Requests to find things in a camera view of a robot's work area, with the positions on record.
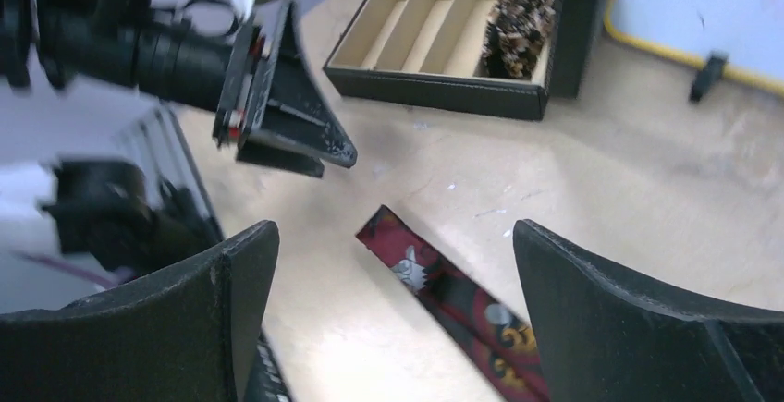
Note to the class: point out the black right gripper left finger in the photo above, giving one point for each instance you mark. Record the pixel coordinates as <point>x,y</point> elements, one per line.
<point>189,332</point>

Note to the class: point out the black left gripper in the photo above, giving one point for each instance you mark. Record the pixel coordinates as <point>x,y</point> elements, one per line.
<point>271,107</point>

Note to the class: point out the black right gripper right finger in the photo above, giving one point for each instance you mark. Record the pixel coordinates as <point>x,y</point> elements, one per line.
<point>606,332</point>

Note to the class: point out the dark red patterned tie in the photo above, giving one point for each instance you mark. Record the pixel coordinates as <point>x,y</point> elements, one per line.
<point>500,344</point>

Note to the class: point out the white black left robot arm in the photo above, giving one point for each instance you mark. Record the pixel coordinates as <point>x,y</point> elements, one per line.
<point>110,175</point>

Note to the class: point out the beige compartment tie box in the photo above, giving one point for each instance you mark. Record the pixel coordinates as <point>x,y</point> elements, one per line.
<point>432,53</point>

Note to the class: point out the yellow framed whiteboard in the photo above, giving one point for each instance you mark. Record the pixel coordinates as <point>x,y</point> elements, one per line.
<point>740,40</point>

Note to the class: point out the black tie box lid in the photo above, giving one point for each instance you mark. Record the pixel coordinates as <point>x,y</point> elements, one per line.
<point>579,25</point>

